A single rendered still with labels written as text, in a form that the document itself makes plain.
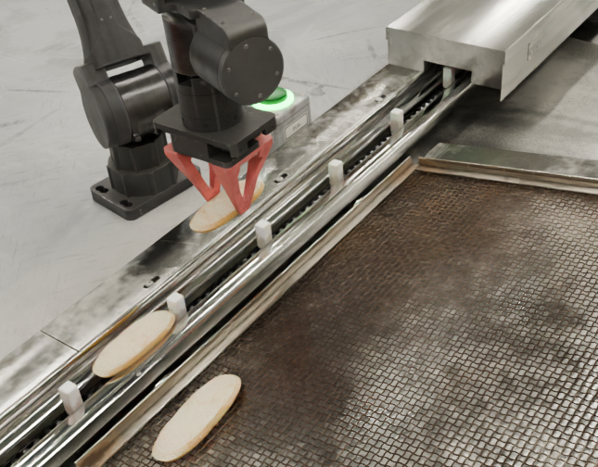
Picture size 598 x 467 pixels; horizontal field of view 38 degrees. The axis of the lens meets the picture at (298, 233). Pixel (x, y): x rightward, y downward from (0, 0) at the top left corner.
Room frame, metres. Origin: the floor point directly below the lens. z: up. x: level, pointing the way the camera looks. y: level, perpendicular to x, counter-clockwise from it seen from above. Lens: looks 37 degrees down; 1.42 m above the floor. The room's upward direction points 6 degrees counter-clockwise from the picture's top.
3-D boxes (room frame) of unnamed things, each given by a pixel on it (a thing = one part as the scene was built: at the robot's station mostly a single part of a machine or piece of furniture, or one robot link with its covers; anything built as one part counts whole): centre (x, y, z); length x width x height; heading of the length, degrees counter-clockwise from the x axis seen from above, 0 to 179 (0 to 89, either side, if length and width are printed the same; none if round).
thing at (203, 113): (0.71, 0.07, 1.05); 0.10 x 0.07 x 0.07; 50
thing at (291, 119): (0.99, 0.01, 0.84); 0.08 x 0.08 x 0.11; 50
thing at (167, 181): (0.93, 0.19, 0.86); 0.12 x 0.09 x 0.08; 133
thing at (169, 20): (0.71, 0.07, 1.11); 0.07 x 0.06 x 0.07; 28
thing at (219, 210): (0.71, 0.07, 0.94); 0.10 x 0.04 x 0.01; 140
